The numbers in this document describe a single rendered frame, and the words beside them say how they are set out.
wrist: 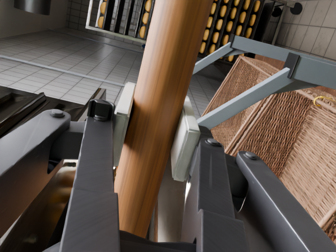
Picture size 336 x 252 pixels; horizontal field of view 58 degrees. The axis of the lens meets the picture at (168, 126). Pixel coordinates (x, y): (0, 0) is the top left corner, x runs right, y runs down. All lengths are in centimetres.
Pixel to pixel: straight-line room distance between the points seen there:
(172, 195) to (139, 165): 97
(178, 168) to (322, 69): 48
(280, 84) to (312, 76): 5
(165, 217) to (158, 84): 90
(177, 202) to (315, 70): 69
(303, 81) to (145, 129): 48
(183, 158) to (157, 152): 3
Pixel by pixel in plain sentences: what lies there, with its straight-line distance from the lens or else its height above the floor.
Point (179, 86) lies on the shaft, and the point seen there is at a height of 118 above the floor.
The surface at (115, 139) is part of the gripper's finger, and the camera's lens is 15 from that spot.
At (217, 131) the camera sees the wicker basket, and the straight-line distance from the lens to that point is 174.
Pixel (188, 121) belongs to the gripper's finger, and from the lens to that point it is 16.
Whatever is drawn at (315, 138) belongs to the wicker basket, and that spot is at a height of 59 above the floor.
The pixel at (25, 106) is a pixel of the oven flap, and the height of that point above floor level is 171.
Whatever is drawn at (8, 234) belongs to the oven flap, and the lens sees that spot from 69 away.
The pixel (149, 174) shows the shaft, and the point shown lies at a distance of 19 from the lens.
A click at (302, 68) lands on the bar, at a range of 59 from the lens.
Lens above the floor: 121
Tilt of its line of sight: 7 degrees down
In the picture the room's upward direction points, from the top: 77 degrees counter-clockwise
